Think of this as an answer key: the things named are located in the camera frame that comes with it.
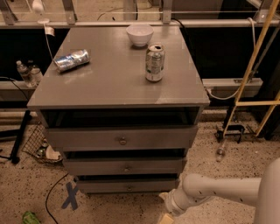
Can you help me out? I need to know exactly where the white lamp with cord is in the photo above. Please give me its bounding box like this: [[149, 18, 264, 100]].
[[31, 0, 54, 60]]

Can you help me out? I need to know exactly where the grey drawer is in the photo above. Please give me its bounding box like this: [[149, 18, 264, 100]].
[[63, 157, 186, 176], [76, 178, 179, 193], [45, 126, 198, 151]]

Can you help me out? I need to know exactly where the white bowl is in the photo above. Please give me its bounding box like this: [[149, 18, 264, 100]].
[[126, 24, 154, 46]]

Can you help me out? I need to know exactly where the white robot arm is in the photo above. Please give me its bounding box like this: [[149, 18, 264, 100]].
[[158, 158, 280, 224]]

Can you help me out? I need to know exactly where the upright soda can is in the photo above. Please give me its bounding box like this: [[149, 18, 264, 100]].
[[145, 43, 165, 82]]

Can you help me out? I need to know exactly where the clear water bottle left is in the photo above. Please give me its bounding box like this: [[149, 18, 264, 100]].
[[16, 60, 36, 88]]

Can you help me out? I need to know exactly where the plastic bottle on floor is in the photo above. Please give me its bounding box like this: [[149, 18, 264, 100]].
[[216, 140, 227, 162]]

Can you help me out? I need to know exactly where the crushed blue soda can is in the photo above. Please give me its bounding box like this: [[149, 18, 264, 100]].
[[54, 49, 90, 73]]

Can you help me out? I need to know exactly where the green object on floor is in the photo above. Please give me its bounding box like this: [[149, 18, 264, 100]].
[[22, 211, 41, 224]]

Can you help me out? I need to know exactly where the grey bottom drawer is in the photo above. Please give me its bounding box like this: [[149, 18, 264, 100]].
[[76, 178, 179, 193]]

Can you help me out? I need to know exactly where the grey middle drawer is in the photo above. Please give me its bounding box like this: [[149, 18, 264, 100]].
[[63, 157, 186, 176]]

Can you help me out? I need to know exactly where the black floor cable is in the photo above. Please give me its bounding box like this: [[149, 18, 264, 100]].
[[45, 172, 69, 224]]

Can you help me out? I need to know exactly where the white cable right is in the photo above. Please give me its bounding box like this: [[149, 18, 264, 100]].
[[206, 17, 257, 101]]

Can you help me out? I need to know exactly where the grey drawer cabinet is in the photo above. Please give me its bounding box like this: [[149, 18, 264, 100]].
[[28, 26, 209, 182]]

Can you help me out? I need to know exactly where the grey top drawer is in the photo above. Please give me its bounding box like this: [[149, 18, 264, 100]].
[[45, 126, 198, 151]]

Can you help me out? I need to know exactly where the yellow wooden frame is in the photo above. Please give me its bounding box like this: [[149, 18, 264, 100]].
[[222, 0, 280, 137]]

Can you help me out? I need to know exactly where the black stand leg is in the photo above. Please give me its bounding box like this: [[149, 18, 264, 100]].
[[10, 110, 32, 165]]

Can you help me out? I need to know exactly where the black clamp on floor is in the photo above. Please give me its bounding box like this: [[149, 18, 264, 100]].
[[214, 124, 245, 143]]

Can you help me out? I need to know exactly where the blue tape cross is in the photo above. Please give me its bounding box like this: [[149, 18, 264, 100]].
[[61, 182, 79, 210]]

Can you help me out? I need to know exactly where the wire basket with items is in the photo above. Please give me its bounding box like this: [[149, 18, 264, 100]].
[[22, 124, 62, 164]]

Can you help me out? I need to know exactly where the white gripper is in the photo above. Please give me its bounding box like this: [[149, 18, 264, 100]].
[[157, 189, 212, 224]]

